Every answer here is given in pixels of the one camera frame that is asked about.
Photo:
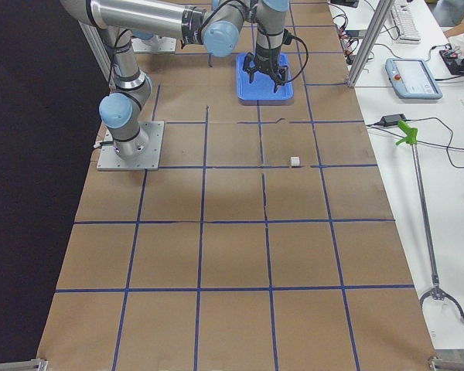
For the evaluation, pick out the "aluminium frame post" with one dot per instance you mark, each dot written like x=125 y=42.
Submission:
x=373 y=30

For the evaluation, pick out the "teach pendant tablet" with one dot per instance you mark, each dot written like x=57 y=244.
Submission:
x=412 y=79

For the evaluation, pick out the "white keyboard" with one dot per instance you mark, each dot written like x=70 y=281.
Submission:
x=402 y=18

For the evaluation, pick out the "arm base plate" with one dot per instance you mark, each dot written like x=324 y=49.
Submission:
x=143 y=152
x=155 y=45

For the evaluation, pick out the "white block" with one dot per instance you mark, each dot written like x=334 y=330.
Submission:
x=295 y=162

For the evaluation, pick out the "blue plastic tray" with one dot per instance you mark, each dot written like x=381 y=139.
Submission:
x=261 y=90

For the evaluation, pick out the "black power adapter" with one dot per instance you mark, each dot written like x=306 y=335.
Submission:
x=391 y=120

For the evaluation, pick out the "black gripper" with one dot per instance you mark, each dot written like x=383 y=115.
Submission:
x=265 y=59

